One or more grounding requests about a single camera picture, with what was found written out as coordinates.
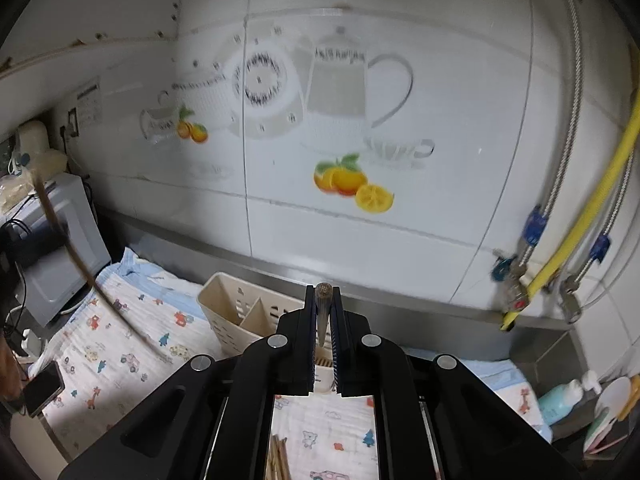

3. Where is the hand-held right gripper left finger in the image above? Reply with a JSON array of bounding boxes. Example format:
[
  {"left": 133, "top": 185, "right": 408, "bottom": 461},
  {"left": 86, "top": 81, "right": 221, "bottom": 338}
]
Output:
[{"left": 57, "top": 284, "right": 321, "bottom": 480}]

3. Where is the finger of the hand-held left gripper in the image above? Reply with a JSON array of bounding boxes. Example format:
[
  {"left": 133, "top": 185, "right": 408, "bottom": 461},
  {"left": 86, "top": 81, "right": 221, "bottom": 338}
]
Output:
[{"left": 0, "top": 220, "right": 71, "bottom": 262}]

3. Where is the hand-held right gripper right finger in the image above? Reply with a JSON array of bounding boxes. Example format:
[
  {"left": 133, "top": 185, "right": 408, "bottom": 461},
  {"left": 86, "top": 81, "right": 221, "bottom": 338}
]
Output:
[{"left": 327, "top": 285, "right": 583, "bottom": 480}]

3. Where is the brown wooden chopstick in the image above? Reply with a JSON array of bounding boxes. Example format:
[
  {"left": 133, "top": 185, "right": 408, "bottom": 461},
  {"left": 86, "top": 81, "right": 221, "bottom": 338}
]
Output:
[
  {"left": 267, "top": 435, "right": 282, "bottom": 480},
  {"left": 31, "top": 167, "right": 101, "bottom": 293},
  {"left": 316, "top": 282, "right": 331, "bottom": 352}
]

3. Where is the cream plastic utensil holder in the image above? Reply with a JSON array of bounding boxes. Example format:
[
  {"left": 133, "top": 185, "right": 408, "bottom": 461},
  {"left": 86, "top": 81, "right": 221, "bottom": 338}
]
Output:
[{"left": 196, "top": 272, "right": 337, "bottom": 392}]

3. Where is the person's left forearm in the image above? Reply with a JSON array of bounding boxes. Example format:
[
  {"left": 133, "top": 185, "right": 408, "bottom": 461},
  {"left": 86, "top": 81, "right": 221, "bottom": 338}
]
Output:
[{"left": 0, "top": 340, "right": 23, "bottom": 413}]

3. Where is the grey microwave oven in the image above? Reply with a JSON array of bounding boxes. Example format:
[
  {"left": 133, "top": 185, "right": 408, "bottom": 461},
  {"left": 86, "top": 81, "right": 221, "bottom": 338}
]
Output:
[{"left": 0, "top": 172, "right": 112, "bottom": 328}]

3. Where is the cream kitchen appliance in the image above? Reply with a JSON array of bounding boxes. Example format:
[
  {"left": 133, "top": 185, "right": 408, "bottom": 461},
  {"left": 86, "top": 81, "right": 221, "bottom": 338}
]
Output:
[{"left": 14, "top": 120, "right": 69, "bottom": 182}]

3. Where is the black smartphone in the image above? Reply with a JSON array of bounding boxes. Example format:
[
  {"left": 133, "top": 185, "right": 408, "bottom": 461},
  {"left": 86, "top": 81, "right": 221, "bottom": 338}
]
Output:
[{"left": 24, "top": 362, "right": 67, "bottom": 419}]

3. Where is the printed cartoon blanket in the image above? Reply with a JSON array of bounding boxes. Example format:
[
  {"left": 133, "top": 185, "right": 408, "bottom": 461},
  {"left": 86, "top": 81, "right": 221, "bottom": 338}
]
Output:
[{"left": 27, "top": 247, "right": 553, "bottom": 480}]

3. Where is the teal pump bottle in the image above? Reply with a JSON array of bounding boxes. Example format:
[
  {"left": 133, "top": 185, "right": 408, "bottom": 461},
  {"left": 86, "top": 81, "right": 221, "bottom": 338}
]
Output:
[{"left": 537, "top": 370, "right": 603, "bottom": 426}]

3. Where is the metal angle valve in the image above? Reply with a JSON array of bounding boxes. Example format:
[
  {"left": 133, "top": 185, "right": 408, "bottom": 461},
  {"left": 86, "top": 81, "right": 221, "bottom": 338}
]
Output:
[{"left": 557, "top": 275, "right": 583, "bottom": 323}]

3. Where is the wall label sticker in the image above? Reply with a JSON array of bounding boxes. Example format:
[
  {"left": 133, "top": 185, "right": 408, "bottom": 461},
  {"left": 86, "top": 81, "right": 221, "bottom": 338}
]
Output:
[{"left": 75, "top": 76, "right": 104, "bottom": 126}]

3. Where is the teal handle water valve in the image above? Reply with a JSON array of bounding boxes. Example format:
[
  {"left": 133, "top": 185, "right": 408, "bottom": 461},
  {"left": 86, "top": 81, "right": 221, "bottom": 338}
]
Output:
[{"left": 490, "top": 255, "right": 521, "bottom": 283}]

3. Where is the red handle gas valve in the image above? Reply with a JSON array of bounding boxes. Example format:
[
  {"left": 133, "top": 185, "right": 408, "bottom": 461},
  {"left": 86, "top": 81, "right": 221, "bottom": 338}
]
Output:
[{"left": 507, "top": 280, "right": 533, "bottom": 316}]

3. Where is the yellow gas hose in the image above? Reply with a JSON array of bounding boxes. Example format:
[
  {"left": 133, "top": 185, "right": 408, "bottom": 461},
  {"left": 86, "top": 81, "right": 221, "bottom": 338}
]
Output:
[{"left": 500, "top": 107, "right": 640, "bottom": 332}]

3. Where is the braided metal hose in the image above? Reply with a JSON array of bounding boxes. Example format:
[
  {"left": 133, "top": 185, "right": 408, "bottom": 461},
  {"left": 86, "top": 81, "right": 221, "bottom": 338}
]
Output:
[
  {"left": 520, "top": 0, "right": 587, "bottom": 268},
  {"left": 560, "top": 150, "right": 640, "bottom": 311}
]

